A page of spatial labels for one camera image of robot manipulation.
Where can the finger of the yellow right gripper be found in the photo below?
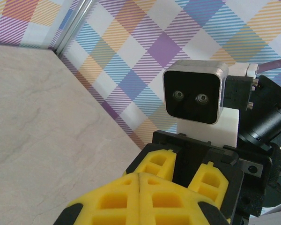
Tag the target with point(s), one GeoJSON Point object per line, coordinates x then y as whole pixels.
{"type": "Point", "coordinates": [210, 180]}
{"type": "Point", "coordinates": [158, 161]}

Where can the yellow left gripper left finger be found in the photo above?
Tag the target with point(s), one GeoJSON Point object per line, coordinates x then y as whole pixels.
{"type": "Point", "coordinates": [107, 206]}

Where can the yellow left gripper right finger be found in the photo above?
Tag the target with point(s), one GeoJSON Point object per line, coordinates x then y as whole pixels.
{"type": "Point", "coordinates": [173, 206]}

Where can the silver black wrist camera box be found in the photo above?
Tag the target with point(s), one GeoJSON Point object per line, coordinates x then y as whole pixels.
{"type": "Point", "coordinates": [192, 93]}

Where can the aluminium frame post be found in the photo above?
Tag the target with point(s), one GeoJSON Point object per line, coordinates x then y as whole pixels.
{"type": "Point", "coordinates": [72, 25]}

